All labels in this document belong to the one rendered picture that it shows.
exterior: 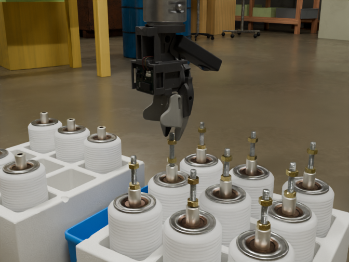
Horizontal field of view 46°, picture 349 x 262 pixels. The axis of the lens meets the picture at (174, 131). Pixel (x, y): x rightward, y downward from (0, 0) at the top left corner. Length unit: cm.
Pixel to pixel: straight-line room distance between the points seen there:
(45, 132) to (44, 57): 275
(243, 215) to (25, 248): 44
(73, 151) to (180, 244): 56
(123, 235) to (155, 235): 5
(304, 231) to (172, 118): 29
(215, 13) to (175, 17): 656
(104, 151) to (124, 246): 36
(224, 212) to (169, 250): 13
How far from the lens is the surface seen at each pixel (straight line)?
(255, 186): 82
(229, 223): 74
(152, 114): 77
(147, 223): 70
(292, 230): 69
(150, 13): 71
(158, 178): 81
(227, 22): 746
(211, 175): 88
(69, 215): 95
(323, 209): 81
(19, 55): 386
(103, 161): 104
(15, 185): 90
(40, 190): 92
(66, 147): 112
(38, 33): 390
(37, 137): 121
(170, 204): 79
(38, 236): 92
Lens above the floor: 59
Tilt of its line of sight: 18 degrees down
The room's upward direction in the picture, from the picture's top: straight up
